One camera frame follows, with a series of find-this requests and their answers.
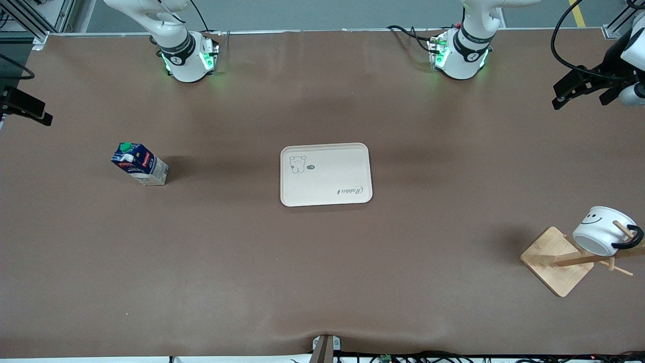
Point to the aluminium frame with black struts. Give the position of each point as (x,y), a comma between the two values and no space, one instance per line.
(25,20)

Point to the camera stand post with clamp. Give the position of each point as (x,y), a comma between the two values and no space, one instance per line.
(325,350)

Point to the beige plastic tray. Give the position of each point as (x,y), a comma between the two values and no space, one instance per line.
(327,194)

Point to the small green connector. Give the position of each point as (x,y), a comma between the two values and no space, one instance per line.
(386,358)

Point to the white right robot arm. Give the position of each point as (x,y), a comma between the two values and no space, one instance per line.
(184,65)

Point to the wooden cup rack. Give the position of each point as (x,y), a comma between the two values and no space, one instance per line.
(554,267)

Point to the aluminium corner frame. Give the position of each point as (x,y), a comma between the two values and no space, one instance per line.
(612,27)

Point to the brown table mat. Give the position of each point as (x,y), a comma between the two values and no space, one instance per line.
(201,242)

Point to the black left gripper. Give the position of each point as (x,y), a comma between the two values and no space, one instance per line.
(602,77)

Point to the blue milk carton green cap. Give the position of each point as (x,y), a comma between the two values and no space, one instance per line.
(143,166)

